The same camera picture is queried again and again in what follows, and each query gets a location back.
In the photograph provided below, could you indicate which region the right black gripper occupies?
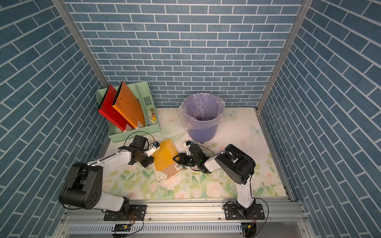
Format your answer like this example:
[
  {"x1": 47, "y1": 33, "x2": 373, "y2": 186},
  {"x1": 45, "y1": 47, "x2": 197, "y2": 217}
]
[{"x1": 173, "y1": 153, "x2": 200, "y2": 167}]

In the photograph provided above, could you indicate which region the English textbook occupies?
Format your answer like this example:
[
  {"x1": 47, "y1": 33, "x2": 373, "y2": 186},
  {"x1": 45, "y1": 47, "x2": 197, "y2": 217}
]
[{"x1": 151, "y1": 139, "x2": 185, "y2": 184}]

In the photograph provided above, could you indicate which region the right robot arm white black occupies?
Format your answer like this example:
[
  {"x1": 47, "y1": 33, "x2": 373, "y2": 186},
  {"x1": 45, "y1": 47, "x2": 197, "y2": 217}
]
[{"x1": 173, "y1": 141, "x2": 256, "y2": 209}]

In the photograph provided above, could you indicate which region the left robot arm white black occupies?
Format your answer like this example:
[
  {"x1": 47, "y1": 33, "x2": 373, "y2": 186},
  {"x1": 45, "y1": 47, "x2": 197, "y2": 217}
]
[{"x1": 59, "y1": 135, "x2": 160, "y2": 214}]

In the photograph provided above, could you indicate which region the yellow glue tube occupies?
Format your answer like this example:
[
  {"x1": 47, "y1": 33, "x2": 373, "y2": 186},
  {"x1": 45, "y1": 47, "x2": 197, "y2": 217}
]
[{"x1": 150, "y1": 108, "x2": 157, "y2": 123}]

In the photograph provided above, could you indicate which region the translucent plastic lid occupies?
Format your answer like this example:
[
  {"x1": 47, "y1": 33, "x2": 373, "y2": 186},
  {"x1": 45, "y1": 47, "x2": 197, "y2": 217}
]
[{"x1": 155, "y1": 119, "x2": 187, "y2": 138}]

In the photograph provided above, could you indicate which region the orange folder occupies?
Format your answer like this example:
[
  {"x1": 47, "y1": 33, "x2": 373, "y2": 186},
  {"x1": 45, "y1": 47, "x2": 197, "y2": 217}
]
[{"x1": 112, "y1": 81, "x2": 146, "y2": 129}]

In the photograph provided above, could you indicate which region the purple trash bin with bag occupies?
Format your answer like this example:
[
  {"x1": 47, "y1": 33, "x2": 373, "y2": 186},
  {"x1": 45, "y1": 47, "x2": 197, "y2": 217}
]
[{"x1": 177, "y1": 92, "x2": 226, "y2": 144}]

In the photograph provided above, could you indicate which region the red folder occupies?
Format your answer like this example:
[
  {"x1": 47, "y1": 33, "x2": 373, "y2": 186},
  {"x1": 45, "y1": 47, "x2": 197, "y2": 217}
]
[{"x1": 98, "y1": 85, "x2": 132, "y2": 131}]

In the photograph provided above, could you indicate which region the green file organizer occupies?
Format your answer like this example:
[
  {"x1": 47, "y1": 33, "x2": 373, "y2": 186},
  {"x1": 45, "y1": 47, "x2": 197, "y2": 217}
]
[{"x1": 96, "y1": 81, "x2": 161, "y2": 143}]

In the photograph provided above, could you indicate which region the small circuit board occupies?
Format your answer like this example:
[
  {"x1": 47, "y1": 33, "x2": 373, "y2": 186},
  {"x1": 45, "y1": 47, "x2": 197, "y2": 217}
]
[{"x1": 112, "y1": 224, "x2": 132, "y2": 233}]

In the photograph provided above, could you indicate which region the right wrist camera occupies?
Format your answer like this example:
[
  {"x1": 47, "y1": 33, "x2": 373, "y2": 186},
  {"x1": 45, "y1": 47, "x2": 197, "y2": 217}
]
[{"x1": 185, "y1": 141, "x2": 194, "y2": 156}]

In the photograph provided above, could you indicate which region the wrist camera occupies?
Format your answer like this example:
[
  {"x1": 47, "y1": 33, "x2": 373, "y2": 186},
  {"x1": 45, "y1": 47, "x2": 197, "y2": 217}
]
[
  {"x1": 185, "y1": 141, "x2": 194, "y2": 156},
  {"x1": 145, "y1": 141, "x2": 160, "y2": 157}
]

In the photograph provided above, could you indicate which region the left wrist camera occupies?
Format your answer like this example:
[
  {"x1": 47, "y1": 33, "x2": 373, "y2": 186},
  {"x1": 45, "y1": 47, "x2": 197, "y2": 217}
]
[{"x1": 145, "y1": 141, "x2": 160, "y2": 157}]

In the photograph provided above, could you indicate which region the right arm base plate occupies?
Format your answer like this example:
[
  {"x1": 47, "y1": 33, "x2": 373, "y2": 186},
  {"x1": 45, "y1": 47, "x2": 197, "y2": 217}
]
[{"x1": 222, "y1": 201, "x2": 266, "y2": 221}]

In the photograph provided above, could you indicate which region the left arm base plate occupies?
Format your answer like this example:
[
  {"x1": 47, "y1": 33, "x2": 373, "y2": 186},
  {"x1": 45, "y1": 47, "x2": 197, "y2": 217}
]
[{"x1": 103, "y1": 204, "x2": 147, "y2": 221}]

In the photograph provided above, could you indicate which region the aluminium rail frame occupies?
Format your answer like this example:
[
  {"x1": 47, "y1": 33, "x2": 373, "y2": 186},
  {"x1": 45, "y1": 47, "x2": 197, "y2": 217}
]
[{"x1": 54, "y1": 197, "x2": 314, "y2": 238}]

